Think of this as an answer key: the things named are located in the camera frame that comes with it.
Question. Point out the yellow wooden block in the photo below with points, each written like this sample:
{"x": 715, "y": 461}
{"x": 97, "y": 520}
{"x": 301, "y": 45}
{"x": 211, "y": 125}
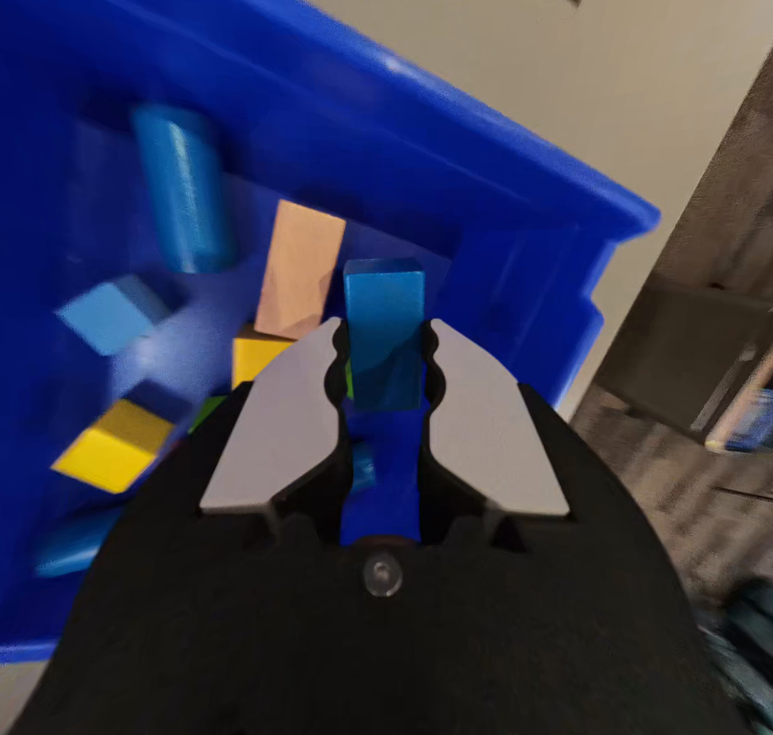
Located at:
{"x": 260, "y": 358}

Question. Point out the green wooden cube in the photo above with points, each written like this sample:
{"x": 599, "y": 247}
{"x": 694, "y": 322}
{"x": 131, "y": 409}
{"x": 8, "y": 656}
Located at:
{"x": 205, "y": 411}

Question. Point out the blue plastic bin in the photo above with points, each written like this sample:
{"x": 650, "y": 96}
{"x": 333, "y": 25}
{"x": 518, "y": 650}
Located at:
{"x": 423, "y": 180}

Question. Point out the blue wooden cylinder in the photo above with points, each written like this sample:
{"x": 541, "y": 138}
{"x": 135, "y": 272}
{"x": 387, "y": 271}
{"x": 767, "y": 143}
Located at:
{"x": 362, "y": 469}
{"x": 73, "y": 542}
{"x": 184, "y": 186}

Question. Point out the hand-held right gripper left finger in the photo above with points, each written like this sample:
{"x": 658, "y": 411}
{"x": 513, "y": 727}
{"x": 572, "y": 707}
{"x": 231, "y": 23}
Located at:
{"x": 275, "y": 436}

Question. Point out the yellow wooden cube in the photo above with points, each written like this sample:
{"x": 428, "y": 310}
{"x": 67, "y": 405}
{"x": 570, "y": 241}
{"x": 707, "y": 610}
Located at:
{"x": 111, "y": 445}

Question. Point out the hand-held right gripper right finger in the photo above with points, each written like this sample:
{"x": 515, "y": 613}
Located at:
{"x": 495, "y": 436}

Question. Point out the natural wooden block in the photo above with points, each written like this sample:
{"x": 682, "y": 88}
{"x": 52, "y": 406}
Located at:
{"x": 300, "y": 267}

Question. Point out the light blue wooden cube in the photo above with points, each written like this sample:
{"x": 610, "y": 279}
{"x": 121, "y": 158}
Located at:
{"x": 111, "y": 315}

